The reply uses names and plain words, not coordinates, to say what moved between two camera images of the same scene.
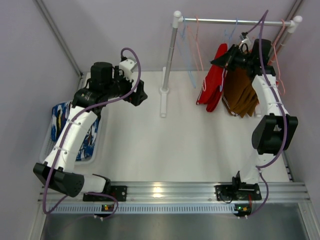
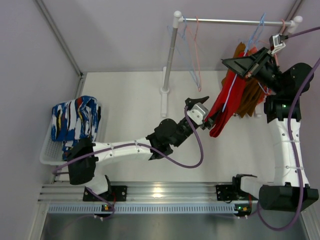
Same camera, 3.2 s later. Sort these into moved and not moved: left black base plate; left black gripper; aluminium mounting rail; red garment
Moved: red garment; left black gripper
Not moved: aluminium mounting rail; left black base plate
